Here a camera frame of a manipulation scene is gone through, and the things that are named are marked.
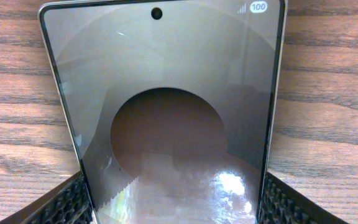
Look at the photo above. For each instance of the Galaxy S25 Ultra smartphone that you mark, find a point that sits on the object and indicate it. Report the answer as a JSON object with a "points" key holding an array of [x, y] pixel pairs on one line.
{"points": [[170, 104]]}

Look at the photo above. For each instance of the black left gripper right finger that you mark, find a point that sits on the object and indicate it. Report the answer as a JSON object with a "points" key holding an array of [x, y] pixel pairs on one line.
{"points": [[281, 204]]}

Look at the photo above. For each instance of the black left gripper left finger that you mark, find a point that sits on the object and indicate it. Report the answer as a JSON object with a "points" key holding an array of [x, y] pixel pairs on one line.
{"points": [[68, 203]]}

